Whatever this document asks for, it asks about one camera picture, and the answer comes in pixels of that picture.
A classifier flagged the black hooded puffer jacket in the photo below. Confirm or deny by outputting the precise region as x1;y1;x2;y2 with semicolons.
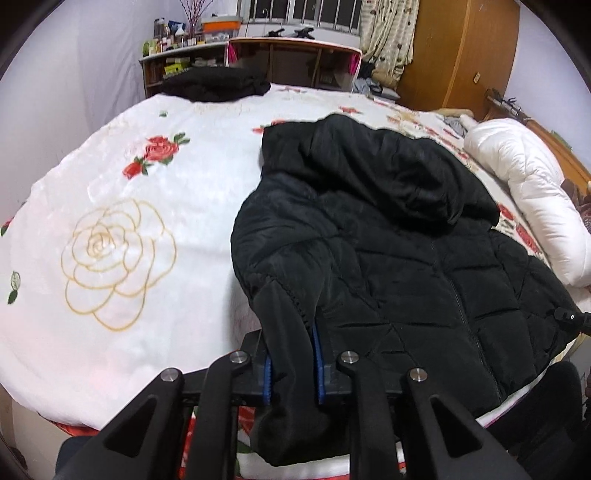
231;114;578;466

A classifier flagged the pile of clothes by desk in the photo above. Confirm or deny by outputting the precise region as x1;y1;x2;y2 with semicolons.
353;60;400;101

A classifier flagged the wooden headboard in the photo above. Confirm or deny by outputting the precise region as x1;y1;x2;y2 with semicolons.
484;89;590;194

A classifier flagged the white duvet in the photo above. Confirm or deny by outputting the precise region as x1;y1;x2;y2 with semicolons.
464;118;590;288

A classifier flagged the white rose print blanket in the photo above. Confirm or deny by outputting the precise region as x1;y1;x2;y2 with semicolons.
0;82;583;480

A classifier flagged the folded black garment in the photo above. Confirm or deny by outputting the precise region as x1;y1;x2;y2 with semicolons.
161;66;270;103

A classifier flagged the orange wooden wardrobe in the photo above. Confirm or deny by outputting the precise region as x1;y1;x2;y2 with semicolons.
397;0;520;120

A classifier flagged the white topped wooden desk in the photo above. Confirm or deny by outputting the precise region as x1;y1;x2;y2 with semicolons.
225;37;362;92

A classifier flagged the wooden shelf unit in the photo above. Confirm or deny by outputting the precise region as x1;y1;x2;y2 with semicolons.
139;41;228;98

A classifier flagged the orange lidded plastic box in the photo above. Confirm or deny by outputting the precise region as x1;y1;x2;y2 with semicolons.
201;15;242;43

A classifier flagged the patterned cream curtain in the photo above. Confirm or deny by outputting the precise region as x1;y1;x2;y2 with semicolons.
360;0;420;90

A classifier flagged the barred window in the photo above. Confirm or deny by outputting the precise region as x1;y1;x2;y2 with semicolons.
236;0;362;34

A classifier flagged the dried branch bouquet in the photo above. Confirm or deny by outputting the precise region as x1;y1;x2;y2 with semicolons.
179;0;213;36

